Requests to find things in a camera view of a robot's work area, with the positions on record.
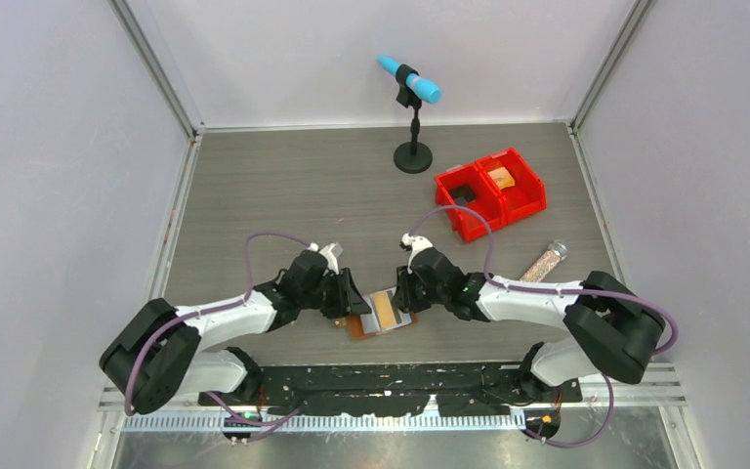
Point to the red bin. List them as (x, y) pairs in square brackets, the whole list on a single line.
[(467, 186), (527, 197)]

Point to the glitter tube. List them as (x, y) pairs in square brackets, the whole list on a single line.
[(554, 254)]

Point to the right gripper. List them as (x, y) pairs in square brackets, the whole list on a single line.
[(404, 296)]

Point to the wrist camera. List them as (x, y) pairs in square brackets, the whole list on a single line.
[(331, 253), (414, 245)]

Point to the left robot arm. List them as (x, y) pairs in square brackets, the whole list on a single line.
[(166, 351)]

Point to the right red bin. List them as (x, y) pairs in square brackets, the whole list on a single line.
[(527, 197)]

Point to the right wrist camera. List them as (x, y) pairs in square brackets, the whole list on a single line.
[(414, 245)]

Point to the orange block in bin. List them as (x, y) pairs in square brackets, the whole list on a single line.
[(501, 177)]

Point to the blue microphone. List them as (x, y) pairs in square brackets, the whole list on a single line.
[(413, 88)]

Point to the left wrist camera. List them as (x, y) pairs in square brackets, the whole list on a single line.
[(331, 253)]

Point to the left red bin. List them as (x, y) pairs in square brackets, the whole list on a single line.
[(467, 186)]

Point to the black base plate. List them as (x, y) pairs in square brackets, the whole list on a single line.
[(393, 390)]

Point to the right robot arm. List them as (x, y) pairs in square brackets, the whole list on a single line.
[(609, 333)]

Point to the black microphone stand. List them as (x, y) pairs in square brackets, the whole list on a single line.
[(411, 157)]

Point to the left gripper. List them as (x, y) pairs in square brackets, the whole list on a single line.
[(348, 301)]

